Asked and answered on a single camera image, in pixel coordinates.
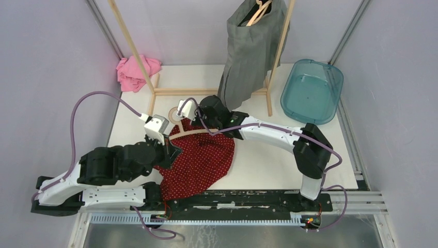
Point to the red polka dot cloth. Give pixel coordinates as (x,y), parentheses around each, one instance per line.
(205,160)

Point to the pink cloth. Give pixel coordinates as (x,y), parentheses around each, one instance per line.
(129,74)

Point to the grey pleated skirt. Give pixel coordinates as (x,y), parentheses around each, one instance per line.
(251,51)

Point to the teal plastic basket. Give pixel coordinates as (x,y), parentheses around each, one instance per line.
(312,92)

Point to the wooden clothes rack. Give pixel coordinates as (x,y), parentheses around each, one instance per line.
(189,38)

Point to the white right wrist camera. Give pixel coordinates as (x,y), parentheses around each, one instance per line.
(187,109)

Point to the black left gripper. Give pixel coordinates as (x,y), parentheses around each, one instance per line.
(170,151)

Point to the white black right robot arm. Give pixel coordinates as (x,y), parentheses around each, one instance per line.
(310,148)

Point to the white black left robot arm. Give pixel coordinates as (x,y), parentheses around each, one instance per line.
(92,182)

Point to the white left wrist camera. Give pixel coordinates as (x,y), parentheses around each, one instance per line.
(155,127)

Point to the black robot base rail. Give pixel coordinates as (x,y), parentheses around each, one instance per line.
(228,205)

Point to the wooden clothes hanger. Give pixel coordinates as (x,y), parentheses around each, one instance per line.
(263,7)

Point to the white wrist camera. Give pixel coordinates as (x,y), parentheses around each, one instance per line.
(187,109)
(155,127)

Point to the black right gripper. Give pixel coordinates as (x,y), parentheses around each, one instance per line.
(197,112)

